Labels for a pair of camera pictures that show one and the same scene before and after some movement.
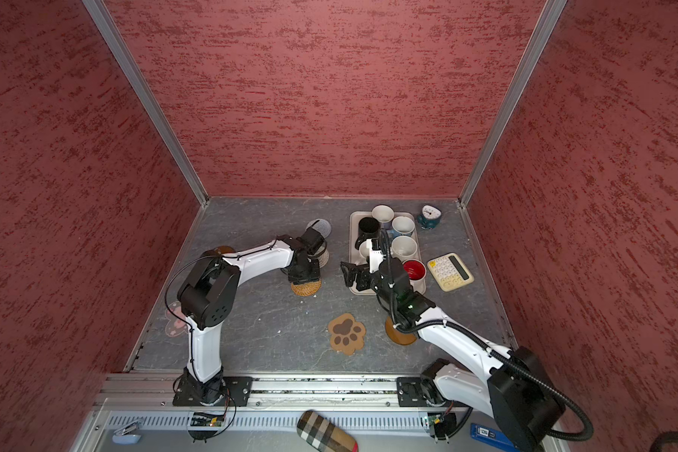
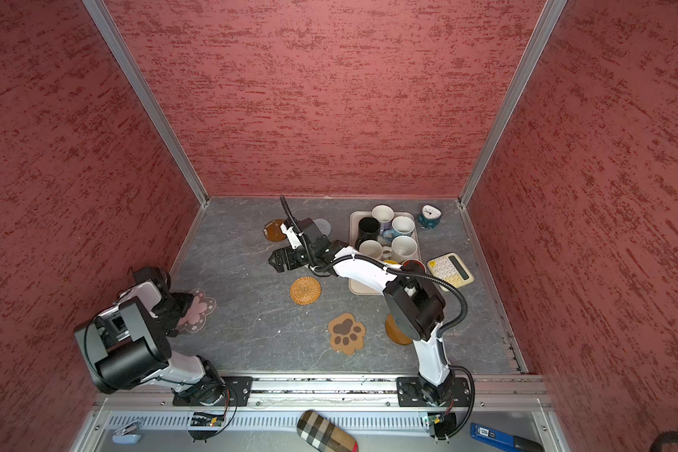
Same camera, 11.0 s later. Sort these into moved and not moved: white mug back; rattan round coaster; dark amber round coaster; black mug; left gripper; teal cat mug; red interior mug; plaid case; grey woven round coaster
Moved: dark amber round coaster; left gripper; rattan round coaster
Not moved: red interior mug; grey woven round coaster; black mug; white mug back; teal cat mug; plaid case
